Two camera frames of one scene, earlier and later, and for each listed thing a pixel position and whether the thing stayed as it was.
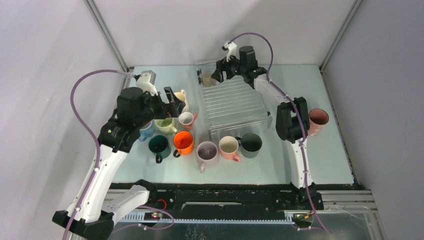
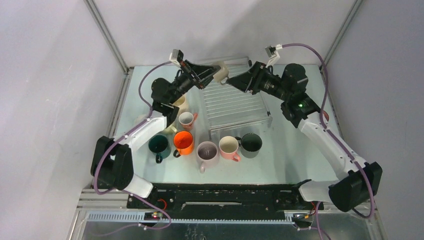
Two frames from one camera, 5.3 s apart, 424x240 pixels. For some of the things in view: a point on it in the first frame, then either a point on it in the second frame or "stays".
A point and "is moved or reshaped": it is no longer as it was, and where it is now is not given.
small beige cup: x=207 y=81 is moved or reshaped
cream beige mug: x=182 y=95 stays
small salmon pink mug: x=186 y=119 stays
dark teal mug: x=159 y=145 stays
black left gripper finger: x=176 y=105 -> x=202 y=73
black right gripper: x=223 y=65 -> x=248 y=81
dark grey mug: x=250 y=144 stays
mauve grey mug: x=207 y=152 stays
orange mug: x=183 y=141 stays
